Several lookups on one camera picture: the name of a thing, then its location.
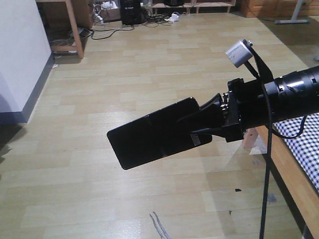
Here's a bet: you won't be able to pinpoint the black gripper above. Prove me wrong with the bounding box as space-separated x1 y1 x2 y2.
177 78 268 142

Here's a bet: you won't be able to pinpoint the black smartphone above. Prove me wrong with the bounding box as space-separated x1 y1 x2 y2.
107 97 212 170

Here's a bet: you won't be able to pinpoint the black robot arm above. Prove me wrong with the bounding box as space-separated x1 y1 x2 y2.
177 67 319 142

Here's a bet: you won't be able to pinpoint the wooden shelf desk unit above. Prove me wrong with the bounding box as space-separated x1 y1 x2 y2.
36 0 94 59

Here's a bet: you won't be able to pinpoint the black white checkered bedsheet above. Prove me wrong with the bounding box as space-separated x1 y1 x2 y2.
274 113 319 190

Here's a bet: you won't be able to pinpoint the white power strip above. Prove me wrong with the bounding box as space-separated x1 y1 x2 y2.
165 12 180 22

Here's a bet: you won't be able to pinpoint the wooden dresser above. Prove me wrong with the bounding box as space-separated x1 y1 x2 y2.
239 0 319 17

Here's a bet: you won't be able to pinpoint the white table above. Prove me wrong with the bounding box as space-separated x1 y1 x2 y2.
274 0 310 25

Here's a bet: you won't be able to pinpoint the black computer tower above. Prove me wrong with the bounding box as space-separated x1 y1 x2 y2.
120 0 146 25

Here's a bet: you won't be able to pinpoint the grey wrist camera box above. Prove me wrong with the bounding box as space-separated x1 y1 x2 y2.
225 39 253 68

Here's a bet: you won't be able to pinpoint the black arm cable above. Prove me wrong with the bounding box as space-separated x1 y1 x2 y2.
245 47 307 239

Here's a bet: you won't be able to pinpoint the wooden bed frame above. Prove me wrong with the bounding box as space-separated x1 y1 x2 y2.
270 135 319 239

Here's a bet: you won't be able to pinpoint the tangled black floor cables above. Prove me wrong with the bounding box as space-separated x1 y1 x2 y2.
49 7 190 57

